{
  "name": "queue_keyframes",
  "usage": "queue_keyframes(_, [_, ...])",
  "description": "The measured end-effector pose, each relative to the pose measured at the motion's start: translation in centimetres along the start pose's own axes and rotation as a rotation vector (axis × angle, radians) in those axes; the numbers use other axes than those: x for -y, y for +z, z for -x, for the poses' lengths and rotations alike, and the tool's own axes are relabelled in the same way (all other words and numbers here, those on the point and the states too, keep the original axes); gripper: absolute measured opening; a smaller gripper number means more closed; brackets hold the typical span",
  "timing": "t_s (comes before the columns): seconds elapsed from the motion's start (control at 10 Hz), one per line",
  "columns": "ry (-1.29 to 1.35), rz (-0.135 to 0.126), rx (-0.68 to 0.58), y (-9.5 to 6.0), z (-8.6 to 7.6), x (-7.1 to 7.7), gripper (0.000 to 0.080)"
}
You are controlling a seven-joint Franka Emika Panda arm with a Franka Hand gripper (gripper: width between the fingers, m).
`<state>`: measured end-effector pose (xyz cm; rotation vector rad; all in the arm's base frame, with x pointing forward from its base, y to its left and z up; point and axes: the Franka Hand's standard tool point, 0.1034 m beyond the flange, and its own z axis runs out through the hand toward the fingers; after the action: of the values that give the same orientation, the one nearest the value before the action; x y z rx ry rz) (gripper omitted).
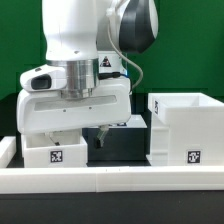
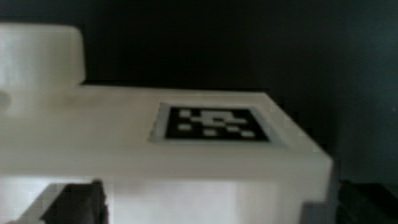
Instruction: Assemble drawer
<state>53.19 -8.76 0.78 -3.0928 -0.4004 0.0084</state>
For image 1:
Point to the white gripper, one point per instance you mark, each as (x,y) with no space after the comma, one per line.
(46,112)

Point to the white front drawer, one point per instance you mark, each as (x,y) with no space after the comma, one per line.
(39,152)

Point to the white drawer cabinet box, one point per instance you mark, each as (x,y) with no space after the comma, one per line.
(186,129)

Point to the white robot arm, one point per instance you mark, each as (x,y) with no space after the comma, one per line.
(81,84)

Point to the white marker tag plate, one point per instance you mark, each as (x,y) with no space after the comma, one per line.
(135,121)

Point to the white left fence bar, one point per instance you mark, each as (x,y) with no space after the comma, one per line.
(7,150)

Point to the white fence bar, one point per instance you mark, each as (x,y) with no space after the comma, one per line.
(7,150)
(110,179)

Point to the white front fence bar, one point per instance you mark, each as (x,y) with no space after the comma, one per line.
(110,179)

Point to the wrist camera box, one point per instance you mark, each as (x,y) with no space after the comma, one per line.
(44,78)

